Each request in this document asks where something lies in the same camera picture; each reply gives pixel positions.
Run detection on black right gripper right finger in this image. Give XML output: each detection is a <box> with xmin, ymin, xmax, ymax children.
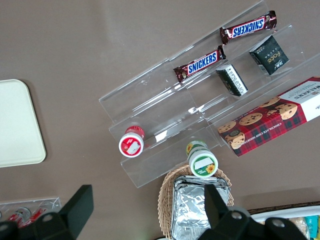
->
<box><xmin>199</xmin><ymin>183</ymin><xmax>256</xmax><ymax>240</ymax></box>

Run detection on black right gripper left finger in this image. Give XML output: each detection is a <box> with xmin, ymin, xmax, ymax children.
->
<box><xmin>17</xmin><ymin>184</ymin><xmax>95</xmax><ymax>240</ymax></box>

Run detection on light oval wicker basket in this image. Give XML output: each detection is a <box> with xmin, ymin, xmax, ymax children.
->
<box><xmin>157</xmin><ymin>165</ymin><xmax>236</xmax><ymax>239</ymax></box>

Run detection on dark woven tray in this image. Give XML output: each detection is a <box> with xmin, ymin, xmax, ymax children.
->
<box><xmin>249</xmin><ymin>200</ymin><xmax>320</xmax><ymax>216</ymax></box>

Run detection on beige rectangular tray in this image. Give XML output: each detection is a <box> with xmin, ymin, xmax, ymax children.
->
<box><xmin>0</xmin><ymin>78</ymin><xmax>47</xmax><ymax>169</ymax></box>

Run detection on clear acrylic bottle rack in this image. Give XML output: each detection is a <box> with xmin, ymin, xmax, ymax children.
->
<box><xmin>0</xmin><ymin>196</ymin><xmax>62</xmax><ymax>227</ymax></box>

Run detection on silver foil packets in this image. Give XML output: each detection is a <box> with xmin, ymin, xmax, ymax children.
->
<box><xmin>170</xmin><ymin>174</ymin><xmax>231</xmax><ymax>240</ymax></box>

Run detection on red Coca-Cola bottle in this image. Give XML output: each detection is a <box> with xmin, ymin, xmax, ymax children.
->
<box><xmin>6</xmin><ymin>207</ymin><xmax>32</xmax><ymax>227</ymax></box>
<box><xmin>24</xmin><ymin>208</ymin><xmax>48</xmax><ymax>225</ymax></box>

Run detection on green lid yogurt cup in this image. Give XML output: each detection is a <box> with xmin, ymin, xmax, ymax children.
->
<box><xmin>185</xmin><ymin>140</ymin><xmax>219</xmax><ymax>179</ymax></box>

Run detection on white rectangular snack bin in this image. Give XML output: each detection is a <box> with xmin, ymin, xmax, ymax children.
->
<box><xmin>249</xmin><ymin>206</ymin><xmax>320</xmax><ymax>240</ymax></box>

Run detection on bagged crumbly pastry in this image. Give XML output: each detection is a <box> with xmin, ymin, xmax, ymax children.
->
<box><xmin>286</xmin><ymin>216</ymin><xmax>309</xmax><ymax>236</ymax></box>

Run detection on red lid yogurt cup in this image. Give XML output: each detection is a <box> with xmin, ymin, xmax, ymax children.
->
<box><xmin>118</xmin><ymin>125</ymin><xmax>147</xmax><ymax>158</ymax></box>

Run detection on teal snack packet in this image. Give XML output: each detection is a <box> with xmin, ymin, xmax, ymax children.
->
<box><xmin>303</xmin><ymin>214</ymin><xmax>320</xmax><ymax>239</ymax></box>

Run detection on Walkers cookie box red tartan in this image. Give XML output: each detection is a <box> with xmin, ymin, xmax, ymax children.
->
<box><xmin>217</xmin><ymin>75</ymin><xmax>320</xmax><ymax>158</ymax></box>

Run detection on clear acrylic stepped rack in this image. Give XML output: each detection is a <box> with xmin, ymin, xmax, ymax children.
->
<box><xmin>166</xmin><ymin>0</ymin><xmax>320</xmax><ymax>149</ymax></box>
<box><xmin>98</xmin><ymin>58</ymin><xmax>223</xmax><ymax>189</ymax></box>

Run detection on small black box white label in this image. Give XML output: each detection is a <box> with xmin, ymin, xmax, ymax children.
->
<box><xmin>215</xmin><ymin>63</ymin><xmax>249</xmax><ymax>97</ymax></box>

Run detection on Snickers chocolate bar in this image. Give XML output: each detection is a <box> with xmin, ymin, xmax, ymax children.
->
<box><xmin>219</xmin><ymin>10</ymin><xmax>279</xmax><ymax>46</ymax></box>
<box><xmin>172</xmin><ymin>45</ymin><xmax>227</xmax><ymax>84</ymax></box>

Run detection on small black box gold print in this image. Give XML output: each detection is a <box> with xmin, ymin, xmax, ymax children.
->
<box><xmin>248</xmin><ymin>34</ymin><xmax>290</xmax><ymax>76</ymax></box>

